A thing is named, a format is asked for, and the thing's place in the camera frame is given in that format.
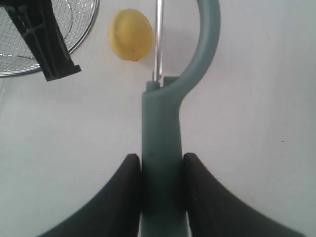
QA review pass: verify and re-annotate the teal vegetable peeler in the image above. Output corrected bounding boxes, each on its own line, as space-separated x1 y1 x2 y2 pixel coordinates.
141 0 221 237

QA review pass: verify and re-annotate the yellow lemon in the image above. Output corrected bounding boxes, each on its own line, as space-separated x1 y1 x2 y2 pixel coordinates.
108 8 153 62

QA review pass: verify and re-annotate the metal wire mesh basket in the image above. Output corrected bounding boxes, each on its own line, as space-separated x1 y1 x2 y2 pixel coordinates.
0 0 100 78

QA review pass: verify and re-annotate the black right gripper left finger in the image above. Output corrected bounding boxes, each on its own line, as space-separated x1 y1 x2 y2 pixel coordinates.
43 154 141 237

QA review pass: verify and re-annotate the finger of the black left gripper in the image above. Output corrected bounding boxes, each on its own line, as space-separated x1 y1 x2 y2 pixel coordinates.
0 0 81 81

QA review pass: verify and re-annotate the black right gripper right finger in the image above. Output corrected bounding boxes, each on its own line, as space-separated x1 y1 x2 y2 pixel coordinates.
183 153 303 237

